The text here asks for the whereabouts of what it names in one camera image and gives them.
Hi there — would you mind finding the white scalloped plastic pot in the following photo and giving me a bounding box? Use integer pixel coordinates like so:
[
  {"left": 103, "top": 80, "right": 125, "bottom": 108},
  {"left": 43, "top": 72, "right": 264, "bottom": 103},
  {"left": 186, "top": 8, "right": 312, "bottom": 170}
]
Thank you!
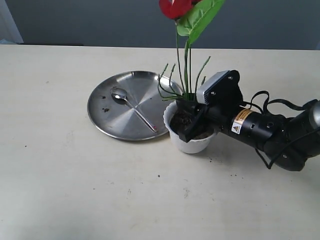
[{"left": 163, "top": 101, "right": 217, "bottom": 154}]

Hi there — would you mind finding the red artificial flower with stems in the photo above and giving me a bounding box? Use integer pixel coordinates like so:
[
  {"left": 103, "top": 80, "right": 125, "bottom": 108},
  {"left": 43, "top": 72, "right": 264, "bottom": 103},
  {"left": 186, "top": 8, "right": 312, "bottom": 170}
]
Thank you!
[{"left": 157, "top": 0, "right": 225, "bottom": 102}]

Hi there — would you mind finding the dark soil in pot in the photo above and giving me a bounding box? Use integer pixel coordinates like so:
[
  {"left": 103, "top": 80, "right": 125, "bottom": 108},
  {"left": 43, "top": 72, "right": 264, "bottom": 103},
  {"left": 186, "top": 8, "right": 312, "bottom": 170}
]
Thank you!
[{"left": 169, "top": 110, "right": 214, "bottom": 140}]

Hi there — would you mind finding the stainless steel spoon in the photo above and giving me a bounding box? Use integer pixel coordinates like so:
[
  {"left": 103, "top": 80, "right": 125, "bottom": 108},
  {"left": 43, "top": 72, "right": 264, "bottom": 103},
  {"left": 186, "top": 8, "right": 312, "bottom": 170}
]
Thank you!
[{"left": 110, "top": 87, "right": 158, "bottom": 133}]

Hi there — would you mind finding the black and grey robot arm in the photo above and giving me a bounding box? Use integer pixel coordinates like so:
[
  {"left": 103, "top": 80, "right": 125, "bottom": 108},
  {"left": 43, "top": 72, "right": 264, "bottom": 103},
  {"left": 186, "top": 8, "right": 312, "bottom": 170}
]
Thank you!
[{"left": 177, "top": 70, "right": 320, "bottom": 172}]

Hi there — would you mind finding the round stainless steel plate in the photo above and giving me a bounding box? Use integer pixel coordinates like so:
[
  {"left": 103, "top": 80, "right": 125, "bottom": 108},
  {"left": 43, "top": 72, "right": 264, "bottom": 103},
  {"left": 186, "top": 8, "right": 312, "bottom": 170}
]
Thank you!
[{"left": 87, "top": 70, "right": 182, "bottom": 141}]

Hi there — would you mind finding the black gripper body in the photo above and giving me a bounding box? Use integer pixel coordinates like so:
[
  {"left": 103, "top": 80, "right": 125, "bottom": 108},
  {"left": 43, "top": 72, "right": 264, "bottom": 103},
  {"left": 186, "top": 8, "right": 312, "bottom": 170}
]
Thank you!
[{"left": 203, "top": 70, "right": 245, "bottom": 126}]

